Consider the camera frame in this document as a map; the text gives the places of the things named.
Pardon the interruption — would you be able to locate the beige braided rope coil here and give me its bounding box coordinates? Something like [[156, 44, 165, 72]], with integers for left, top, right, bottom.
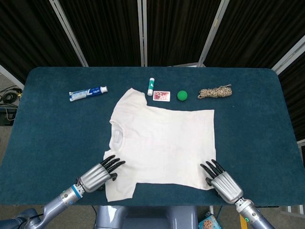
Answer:
[[197, 83, 233, 99]]

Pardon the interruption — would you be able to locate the black floor cable bundle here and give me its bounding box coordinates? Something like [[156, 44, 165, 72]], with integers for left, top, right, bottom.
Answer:
[[0, 88, 23, 104]]

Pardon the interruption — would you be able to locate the blue white toothpaste tube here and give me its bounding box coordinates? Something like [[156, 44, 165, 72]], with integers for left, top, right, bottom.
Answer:
[[69, 85, 108, 103]]

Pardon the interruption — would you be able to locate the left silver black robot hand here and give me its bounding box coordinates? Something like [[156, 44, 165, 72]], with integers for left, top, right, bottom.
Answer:
[[76, 155, 126, 193]]

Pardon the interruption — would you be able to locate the dark curtain partition panel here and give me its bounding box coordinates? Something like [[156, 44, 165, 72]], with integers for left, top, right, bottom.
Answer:
[[0, 0, 89, 83], [200, 0, 305, 70], [56, 0, 146, 67], [142, 0, 229, 67], [271, 35, 305, 141]]

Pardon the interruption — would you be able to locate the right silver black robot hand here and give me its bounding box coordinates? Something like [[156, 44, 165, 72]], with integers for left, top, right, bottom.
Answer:
[[199, 159, 244, 205]]

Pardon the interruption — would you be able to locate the white metal frame bar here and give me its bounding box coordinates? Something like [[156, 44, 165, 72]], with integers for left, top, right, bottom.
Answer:
[[0, 63, 25, 86]]

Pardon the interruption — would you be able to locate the grey floor equipment box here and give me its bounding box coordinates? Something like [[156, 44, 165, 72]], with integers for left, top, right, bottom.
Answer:
[[0, 106, 17, 126]]

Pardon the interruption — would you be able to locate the white green glue stick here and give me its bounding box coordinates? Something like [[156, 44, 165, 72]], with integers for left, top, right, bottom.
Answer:
[[147, 77, 156, 96]]

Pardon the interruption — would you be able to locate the cookie print box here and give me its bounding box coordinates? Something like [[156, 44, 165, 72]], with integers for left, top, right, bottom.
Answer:
[[198, 213, 219, 229]]

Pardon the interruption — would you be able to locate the white T-shirt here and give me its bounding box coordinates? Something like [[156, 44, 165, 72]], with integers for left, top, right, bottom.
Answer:
[[102, 87, 217, 203]]

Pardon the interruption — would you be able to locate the green ball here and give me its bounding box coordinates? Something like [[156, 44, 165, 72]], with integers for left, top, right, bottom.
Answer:
[[176, 90, 188, 102]]

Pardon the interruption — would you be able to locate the grey robot torso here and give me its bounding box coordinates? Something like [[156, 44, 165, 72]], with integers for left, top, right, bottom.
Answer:
[[94, 205, 199, 229]]

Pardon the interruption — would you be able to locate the red playing card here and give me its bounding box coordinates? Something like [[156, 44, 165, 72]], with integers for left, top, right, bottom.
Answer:
[[153, 91, 172, 102]]

